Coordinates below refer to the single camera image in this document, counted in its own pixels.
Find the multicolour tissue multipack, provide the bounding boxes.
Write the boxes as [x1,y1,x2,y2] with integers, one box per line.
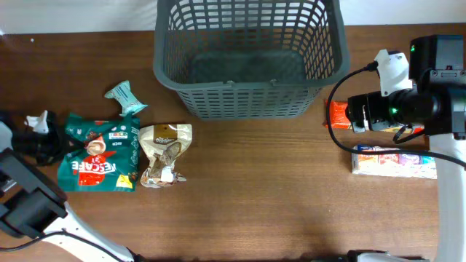
[352,154,437,179]

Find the green Nescafe coffee bag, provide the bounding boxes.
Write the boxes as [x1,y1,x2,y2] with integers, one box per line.
[58,114,140,192]

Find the orange spaghetti packet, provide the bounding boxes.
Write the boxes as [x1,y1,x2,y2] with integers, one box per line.
[330,99,404,135]

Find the teal wet wipes pack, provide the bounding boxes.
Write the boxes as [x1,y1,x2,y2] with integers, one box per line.
[104,80,147,116]

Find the beige brown snack pouch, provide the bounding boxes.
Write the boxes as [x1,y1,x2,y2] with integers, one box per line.
[138,124,192,188]

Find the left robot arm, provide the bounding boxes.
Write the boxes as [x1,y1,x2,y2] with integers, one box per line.
[1,111,145,261]

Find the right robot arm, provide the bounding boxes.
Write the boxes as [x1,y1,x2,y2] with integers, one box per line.
[346,35,465,261]

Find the grey plastic basket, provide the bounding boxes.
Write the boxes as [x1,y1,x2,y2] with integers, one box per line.
[153,0,350,120]

